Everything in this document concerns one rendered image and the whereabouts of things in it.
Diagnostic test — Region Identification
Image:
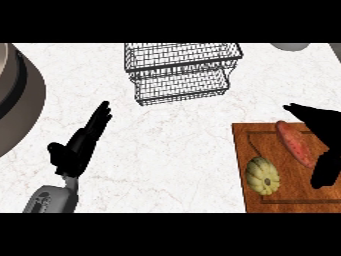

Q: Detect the pale yellow ribbed squash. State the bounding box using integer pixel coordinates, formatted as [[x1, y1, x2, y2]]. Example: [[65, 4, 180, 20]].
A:
[[244, 156, 282, 196]]

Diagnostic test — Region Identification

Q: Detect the large beige round appliance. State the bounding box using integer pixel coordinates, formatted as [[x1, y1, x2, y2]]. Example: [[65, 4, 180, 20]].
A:
[[0, 43, 47, 169]]

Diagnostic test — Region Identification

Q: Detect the red sweet potato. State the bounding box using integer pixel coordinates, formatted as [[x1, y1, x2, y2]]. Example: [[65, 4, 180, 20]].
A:
[[275, 120, 323, 169]]

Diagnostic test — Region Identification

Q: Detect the black wire tiered basket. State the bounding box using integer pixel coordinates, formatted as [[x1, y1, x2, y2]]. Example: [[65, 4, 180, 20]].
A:
[[123, 43, 245, 107]]

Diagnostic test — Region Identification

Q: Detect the brown wooden cutting board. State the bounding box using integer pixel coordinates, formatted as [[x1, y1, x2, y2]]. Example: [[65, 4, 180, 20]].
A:
[[230, 121, 341, 214]]

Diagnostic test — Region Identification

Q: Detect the grey round object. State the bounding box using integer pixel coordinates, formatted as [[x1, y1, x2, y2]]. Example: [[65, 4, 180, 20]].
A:
[[269, 43, 312, 52]]

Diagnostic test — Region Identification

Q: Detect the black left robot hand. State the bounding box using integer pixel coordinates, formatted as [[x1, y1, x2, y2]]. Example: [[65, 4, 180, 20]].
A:
[[46, 100, 114, 179]]

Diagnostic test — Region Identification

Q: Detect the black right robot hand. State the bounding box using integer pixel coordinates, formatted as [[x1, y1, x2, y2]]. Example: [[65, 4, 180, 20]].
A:
[[282, 102, 341, 190]]

